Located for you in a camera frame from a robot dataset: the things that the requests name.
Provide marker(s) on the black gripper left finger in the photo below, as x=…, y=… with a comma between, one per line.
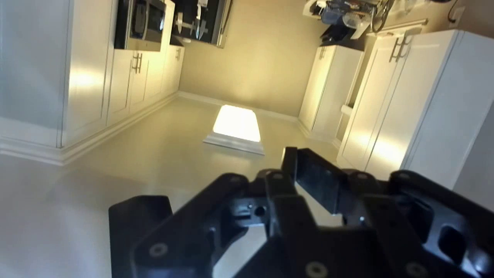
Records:
x=205, y=241

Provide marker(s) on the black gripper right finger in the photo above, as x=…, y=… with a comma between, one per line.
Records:
x=401, y=231

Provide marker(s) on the rectangular ceiling light panel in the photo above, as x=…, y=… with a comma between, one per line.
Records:
x=236, y=123

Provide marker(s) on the white double door cabinet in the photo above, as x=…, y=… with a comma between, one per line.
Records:
x=426, y=97

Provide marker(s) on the narrow white cabinet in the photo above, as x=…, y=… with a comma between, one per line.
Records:
x=329, y=86

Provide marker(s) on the long white cabinet row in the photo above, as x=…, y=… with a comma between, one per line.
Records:
x=93, y=86

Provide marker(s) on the clutter of kitchen items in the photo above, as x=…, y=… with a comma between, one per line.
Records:
x=349, y=17

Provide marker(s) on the built-in black oven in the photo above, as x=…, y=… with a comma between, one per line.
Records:
x=142, y=23

